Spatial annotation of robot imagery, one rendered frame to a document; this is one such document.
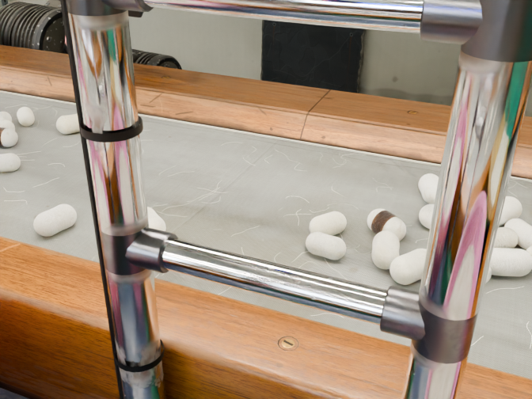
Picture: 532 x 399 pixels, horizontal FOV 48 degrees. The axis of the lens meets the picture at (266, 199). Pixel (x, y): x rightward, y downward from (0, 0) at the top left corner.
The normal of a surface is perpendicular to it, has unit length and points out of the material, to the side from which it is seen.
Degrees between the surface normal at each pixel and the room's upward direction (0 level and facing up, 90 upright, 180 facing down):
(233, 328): 0
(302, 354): 0
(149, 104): 45
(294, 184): 0
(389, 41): 90
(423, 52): 90
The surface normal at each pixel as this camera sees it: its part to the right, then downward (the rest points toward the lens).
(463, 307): 0.08, 0.48
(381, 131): -0.26, -0.30
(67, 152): 0.01, -0.88
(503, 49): -0.22, 0.47
